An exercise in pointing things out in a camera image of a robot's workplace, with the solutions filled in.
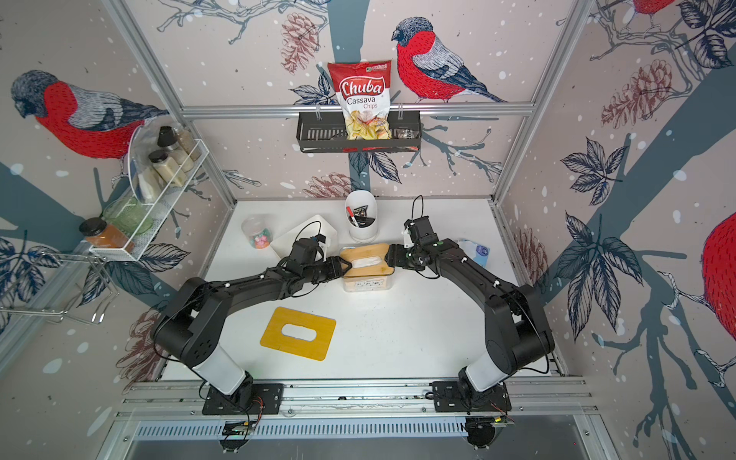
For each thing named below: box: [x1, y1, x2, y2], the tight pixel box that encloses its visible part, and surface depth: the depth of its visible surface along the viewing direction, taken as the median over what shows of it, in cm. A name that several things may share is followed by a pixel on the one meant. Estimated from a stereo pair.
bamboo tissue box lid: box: [340, 243, 395, 277], surface depth 92 cm
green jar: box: [102, 195, 154, 235], surface depth 70 cm
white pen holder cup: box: [345, 189, 380, 243], surface depth 105 cm
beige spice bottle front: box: [147, 149, 188, 187], surface depth 78 cm
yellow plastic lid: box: [259, 306, 337, 362], surface depth 87 cm
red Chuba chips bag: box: [327, 60, 392, 141], surface depth 83 cm
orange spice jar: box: [78, 217, 136, 254], surface depth 62 cm
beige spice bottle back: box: [157, 125, 195, 173], surface depth 82 cm
